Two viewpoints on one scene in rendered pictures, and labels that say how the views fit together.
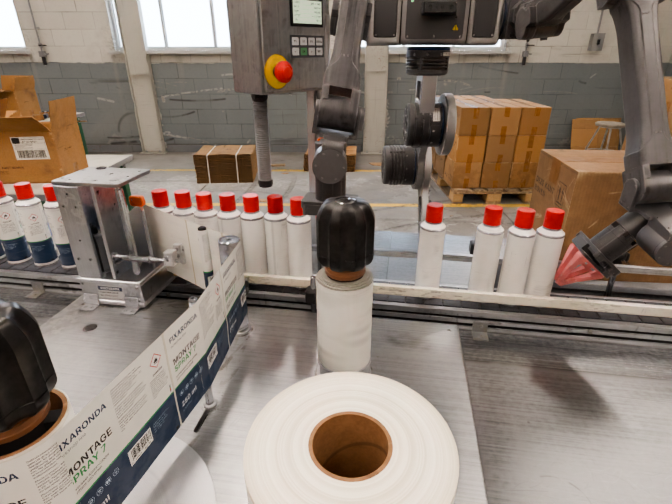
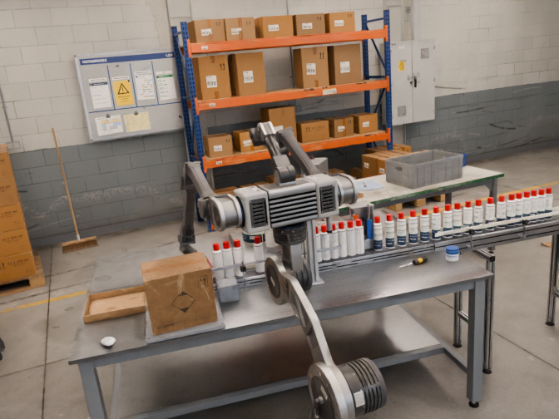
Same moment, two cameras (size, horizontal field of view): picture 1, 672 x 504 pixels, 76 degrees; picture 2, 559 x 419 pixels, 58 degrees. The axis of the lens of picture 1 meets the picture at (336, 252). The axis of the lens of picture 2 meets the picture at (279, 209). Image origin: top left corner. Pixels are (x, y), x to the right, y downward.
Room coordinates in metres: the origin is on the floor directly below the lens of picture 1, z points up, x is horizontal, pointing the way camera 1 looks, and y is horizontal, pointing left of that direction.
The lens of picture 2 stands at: (3.25, -1.04, 1.99)
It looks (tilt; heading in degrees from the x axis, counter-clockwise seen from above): 16 degrees down; 158
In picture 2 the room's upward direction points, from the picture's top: 5 degrees counter-clockwise
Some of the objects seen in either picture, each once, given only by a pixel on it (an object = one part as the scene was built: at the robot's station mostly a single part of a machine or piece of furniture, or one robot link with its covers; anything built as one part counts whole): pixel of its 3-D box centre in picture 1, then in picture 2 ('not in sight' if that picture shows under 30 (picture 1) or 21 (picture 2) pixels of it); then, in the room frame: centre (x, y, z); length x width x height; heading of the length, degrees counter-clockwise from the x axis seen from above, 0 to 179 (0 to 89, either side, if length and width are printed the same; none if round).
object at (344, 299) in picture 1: (344, 295); (271, 227); (0.55, -0.01, 1.03); 0.09 x 0.09 x 0.30
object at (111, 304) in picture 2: not in sight; (116, 303); (0.68, -0.97, 0.85); 0.30 x 0.26 x 0.04; 81
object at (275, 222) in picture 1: (277, 240); (316, 244); (0.86, 0.13, 0.98); 0.05 x 0.05 x 0.20
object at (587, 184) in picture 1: (606, 212); (178, 291); (1.03, -0.69, 0.99); 0.30 x 0.24 x 0.27; 85
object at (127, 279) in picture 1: (119, 236); (360, 225); (0.82, 0.45, 1.01); 0.14 x 0.13 x 0.26; 81
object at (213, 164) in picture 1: (227, 163); not in sight; (4.95, 1.27, 0.16); 0.65 x 0.54 x 0.32; 94
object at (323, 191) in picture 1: (330, 188); not in sight; (0.78, 0.01, 1.13); 0.10 x 0.07 x 0.07; 81
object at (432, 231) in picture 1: (430, 251); (259, 253); (0.81, -0.20, 0.98); 0.05 x 0.05 x 0.20
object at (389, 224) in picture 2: not in sight; (389, 231); (0.93, 0.57, 0.98); 0.05 x 0.05 x 0.20
